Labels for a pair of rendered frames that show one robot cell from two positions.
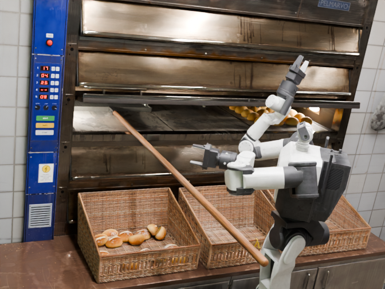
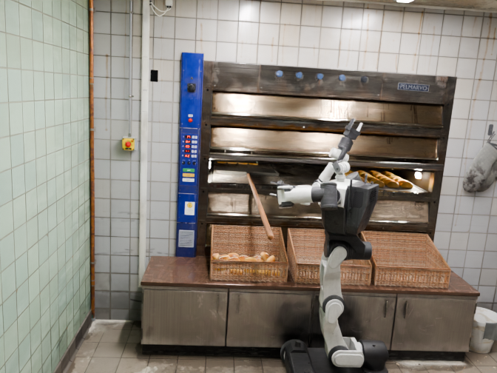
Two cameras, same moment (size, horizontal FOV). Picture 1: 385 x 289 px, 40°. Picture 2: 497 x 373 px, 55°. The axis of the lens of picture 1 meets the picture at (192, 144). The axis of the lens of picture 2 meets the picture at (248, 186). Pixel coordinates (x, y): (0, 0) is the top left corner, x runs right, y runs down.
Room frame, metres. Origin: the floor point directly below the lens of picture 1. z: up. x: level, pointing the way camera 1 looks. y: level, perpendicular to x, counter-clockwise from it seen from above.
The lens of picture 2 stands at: (-0.60, -1.10, 1.91)
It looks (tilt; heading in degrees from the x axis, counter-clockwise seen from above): 11 degrees down; 23
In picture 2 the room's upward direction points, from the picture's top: 3 degrees clockwise
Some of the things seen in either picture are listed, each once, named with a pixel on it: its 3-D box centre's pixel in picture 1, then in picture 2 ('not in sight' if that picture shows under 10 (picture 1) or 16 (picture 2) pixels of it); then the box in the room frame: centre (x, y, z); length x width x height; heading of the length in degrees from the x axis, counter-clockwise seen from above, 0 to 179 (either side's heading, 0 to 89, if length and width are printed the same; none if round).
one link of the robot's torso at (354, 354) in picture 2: not in sight; (344, 351); (2.28, -0.61, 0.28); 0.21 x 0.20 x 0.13; 117
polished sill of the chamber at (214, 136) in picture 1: (219, 135); (320, 189); (3.06, -0.15, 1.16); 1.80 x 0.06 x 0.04; 117
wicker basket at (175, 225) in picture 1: (136, 230); (247, 251); (2.54, 0.23, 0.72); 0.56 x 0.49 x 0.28; 118
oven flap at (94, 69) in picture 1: (230, 75); (325, 143); (3.04, -0.16, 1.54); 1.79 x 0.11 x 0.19; 117
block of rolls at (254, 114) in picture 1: (264, 109); (376, 177); (3.70, -0.47, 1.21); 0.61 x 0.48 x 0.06; 27
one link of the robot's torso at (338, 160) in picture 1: (309, 180); (347, 204); (2.22, -0.54, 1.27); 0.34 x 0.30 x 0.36; 172
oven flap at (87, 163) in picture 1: (216, 158); (319, 207); (3.04, -0.16, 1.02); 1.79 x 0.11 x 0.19; 117
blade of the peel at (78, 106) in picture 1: (102, 101); (246, 169); (3.32, 0.62, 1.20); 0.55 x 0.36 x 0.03; 118
